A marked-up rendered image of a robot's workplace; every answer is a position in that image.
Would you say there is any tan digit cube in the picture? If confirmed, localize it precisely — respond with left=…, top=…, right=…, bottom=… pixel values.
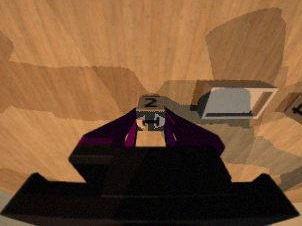
left=136, top=97, right=166, bottom=131
left=284, top=95, right=302, bottom=125

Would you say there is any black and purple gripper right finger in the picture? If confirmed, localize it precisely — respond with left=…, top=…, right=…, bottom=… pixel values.
left=164, top=107, right=225, bottom=156

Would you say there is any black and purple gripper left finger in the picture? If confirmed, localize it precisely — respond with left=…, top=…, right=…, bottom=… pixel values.
left=76, top=107, right=138, bottom=146

